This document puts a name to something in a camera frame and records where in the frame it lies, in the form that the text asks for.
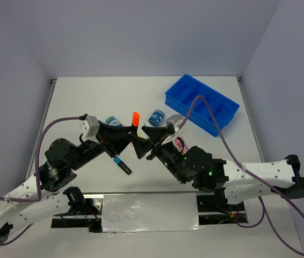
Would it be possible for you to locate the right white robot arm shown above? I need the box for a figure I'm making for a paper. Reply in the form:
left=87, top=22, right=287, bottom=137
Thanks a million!
left=129, top=125, right=304, bottom=210

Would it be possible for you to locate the silver foil plate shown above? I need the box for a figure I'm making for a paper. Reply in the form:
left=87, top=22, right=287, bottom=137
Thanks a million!
left=102, top=193, right=201, bottom=233

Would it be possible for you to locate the blue jar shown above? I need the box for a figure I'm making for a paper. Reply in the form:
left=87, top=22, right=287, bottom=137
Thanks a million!
left=148, top=109, right=165, bottom=127
left=105, top=116, right=123, bottom=127

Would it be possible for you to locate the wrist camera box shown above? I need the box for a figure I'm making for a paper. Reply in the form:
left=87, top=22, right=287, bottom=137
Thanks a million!
left=80, top=116, right=100, bottom=142
left=162, top=114, right=187, bottom=145

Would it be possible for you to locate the right blue jar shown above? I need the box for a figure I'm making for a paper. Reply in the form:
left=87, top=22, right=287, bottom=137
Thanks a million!
left=148, top=109, right=165, bottom=127

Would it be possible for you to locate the blue compartment tray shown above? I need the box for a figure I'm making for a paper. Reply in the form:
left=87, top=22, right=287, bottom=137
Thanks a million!
left=165, top=74, right=240, bottom=137

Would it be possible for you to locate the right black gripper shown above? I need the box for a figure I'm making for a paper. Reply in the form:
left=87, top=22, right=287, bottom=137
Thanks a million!
left=127, top=124, right=187, bottom=183

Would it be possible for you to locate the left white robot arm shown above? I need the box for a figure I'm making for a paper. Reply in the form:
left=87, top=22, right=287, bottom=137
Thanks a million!
left=0, top=117, right=139, bottom=247

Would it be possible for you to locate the pink cap glue tube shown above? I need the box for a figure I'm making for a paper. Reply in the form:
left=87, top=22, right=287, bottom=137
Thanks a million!
left=174, top=137, right=189, bottom=155

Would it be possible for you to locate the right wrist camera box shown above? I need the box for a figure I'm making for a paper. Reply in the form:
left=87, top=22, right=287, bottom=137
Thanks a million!
left=162, top=114, right=187, bottom=145

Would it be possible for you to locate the yellow thin pen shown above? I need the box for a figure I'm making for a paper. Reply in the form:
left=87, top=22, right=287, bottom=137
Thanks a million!
left=138, top=132, right=146, bottom=138

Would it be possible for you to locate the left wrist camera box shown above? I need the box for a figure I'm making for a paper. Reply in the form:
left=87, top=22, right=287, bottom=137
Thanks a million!
left=80, top=116, right=100, bottom=142

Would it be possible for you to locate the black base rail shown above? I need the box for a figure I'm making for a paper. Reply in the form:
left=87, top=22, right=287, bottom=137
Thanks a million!
left=51, top=194, right=248, bottom=233

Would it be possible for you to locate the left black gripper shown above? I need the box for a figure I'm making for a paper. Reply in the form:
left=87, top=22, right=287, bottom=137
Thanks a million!
left=69, top=120, right=134, bottom=170

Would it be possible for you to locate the left blue jar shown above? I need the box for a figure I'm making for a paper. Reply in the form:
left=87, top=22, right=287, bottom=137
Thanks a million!
left=105, top=116, right=123, bottom=127

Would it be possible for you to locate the orange highlighter cap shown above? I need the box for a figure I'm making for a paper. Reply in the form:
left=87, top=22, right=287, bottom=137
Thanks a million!
left=132, top=112, right=140, bottom=127

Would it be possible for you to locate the orange tip black highlighter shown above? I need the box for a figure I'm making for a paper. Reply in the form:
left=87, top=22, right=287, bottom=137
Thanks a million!
left=133, top=127, right=146, bottom=140

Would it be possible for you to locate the blue cap black highlighter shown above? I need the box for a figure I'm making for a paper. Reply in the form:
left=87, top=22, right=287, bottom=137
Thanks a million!
left=113, top=156, right=132, bottom=175

